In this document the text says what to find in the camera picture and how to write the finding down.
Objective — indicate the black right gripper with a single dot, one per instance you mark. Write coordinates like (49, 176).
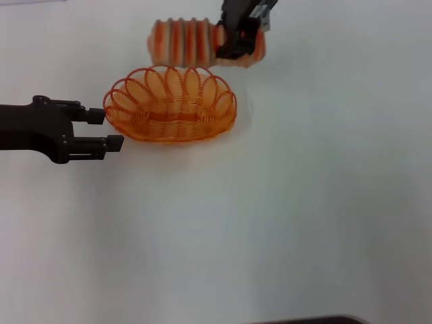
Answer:
(239, 11)

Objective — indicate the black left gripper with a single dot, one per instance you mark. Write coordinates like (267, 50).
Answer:
(30, 128)

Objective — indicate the striped orange bread loaf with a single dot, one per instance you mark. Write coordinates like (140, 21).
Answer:
(182, 42)

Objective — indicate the dark rounded robot base edge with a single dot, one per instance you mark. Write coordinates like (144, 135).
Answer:
(310, 320)

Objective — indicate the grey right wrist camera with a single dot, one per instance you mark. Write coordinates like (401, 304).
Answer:
(265, 13)

